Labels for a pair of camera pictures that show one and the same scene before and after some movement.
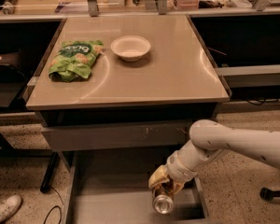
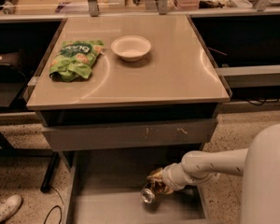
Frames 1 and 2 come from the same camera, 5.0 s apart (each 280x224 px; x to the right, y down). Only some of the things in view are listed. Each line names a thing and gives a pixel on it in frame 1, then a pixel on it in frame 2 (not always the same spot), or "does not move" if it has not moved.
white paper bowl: (131, 48) does not move
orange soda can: (162, 201) to (148, 199)
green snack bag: (74, 61) does not move
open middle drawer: (113, 188) does not move
